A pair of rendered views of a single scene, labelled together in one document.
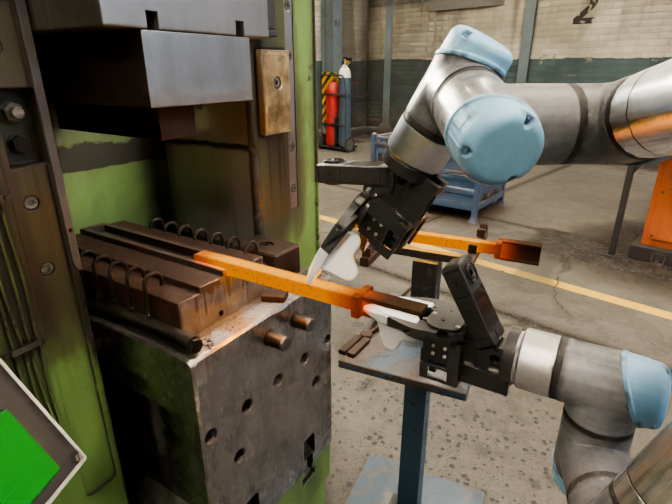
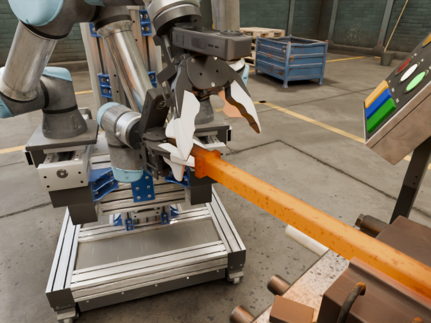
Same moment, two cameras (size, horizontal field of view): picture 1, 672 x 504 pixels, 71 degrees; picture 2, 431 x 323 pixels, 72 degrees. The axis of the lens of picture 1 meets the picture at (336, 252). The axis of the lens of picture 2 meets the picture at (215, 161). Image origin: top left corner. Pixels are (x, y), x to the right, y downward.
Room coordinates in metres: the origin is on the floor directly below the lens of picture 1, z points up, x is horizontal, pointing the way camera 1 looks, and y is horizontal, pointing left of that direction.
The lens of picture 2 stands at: (1.03, 0.09, 1.23)
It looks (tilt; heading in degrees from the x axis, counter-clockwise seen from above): 28 degrees down; 196
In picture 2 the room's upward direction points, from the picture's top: straight up
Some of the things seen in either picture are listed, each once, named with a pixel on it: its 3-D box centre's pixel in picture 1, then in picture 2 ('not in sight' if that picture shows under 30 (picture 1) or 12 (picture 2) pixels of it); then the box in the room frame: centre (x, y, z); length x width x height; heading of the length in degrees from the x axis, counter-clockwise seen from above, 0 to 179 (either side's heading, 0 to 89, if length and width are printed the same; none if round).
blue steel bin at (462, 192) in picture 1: (437, 169); not in sight; (4.76, -1.04, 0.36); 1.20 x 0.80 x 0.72; 53
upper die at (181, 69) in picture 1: (116, 69); not in sight; (0.84, 0.37, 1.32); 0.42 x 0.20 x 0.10; 58
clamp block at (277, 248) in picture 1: (266, 258); not in sight; (0.91, 0.15, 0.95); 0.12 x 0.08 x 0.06; 58
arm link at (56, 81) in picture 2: not in sight; (52, 86); (0.19, -0.73, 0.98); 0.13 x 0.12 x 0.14; 164
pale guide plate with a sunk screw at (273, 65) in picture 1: (274, 92); not in sight; (1.07, 0.13, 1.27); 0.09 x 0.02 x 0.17; 148
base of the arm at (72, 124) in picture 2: not in sight; (62, 118); (0.19, -0.72, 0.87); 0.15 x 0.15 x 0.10
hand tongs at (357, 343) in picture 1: (399, 304); not in sight; (1.21, -0.18, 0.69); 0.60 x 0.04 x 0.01; 148
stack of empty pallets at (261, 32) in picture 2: not in sight; (254, 45); (-6.62, -1.08, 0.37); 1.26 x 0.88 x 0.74; 47
